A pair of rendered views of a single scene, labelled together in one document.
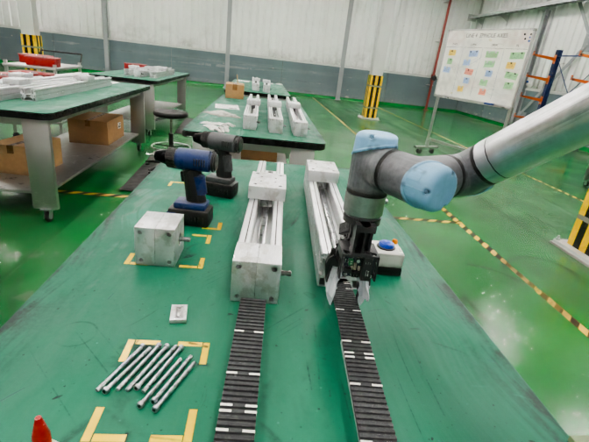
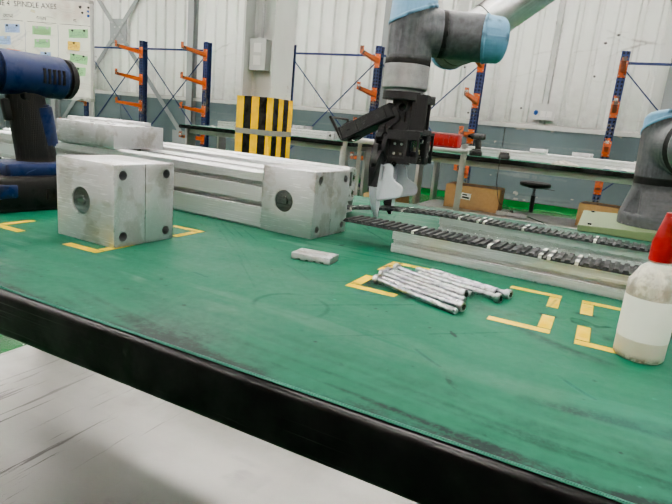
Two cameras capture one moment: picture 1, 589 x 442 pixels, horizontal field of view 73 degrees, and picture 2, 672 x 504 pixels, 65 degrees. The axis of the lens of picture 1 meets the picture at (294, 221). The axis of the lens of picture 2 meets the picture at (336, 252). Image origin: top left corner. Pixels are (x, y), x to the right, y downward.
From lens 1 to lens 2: 0.83 m
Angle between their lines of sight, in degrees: 55
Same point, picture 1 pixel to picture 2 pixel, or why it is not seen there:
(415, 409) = not seen: hidden behind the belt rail
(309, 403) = not seen: hidden behind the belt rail
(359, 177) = (421, 41)
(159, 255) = (151, 220)
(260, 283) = (335, 203)
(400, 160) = (467, 15)
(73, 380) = (418, 321)
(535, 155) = (527, 13)
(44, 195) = not seen: outside the picture
